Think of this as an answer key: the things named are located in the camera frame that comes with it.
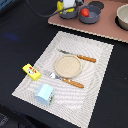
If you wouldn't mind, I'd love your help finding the small grey frying pan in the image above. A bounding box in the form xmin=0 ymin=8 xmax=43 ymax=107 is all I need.
xmin=79 ymin=1 xmax=104 ymax=24

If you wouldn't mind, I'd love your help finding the wooden handled toy fork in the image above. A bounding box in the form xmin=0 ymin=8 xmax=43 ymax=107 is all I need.
xmin=44 ymin=70 xmax=84 ymax=88

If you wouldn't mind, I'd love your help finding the yellow cheese wedge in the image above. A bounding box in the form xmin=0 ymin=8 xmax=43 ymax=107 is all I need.
xmin=57 ymin=0 xmax=74 ymax=12

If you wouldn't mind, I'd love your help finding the wooden handled toy knife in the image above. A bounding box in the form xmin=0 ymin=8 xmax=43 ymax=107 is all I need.
xmin=57 ymin=49 xmax=96 ymax=63

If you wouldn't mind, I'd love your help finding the dark grey cooking pot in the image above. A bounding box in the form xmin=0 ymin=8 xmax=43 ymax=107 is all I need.
xmin=59 ymin=6 xmax=78 ymax=19

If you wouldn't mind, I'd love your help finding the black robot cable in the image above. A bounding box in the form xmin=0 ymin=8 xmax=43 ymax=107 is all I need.
xmin=24 ymin=0 xmax=64 ymax=18

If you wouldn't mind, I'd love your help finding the red toy tomato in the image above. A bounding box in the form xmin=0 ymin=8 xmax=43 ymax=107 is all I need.
xmin=81 ymin=8 xmax=89 ymax=17

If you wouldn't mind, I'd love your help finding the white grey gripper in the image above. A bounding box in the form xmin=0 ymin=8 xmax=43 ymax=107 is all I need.
xmin=63 ymin=0 xmax=84 ymax=9

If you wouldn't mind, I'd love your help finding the yellow butter box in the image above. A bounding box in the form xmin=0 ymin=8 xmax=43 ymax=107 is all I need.
xmin=23 ymin=64 xmax=41 ymax=81

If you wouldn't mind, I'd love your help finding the round wooden plate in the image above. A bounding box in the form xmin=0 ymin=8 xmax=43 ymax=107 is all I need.
xmin=55 ymin=55 xmax=82 ymax=78

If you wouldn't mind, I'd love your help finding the cream bowl on stove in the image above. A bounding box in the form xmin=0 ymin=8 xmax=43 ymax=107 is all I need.
xmin=117 ymin=4 xmax=128 ymax=30

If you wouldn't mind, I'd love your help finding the beige woven placemat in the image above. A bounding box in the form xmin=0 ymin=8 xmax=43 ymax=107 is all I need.
xmin=12 ymin=31 xmax=113 ymax=128

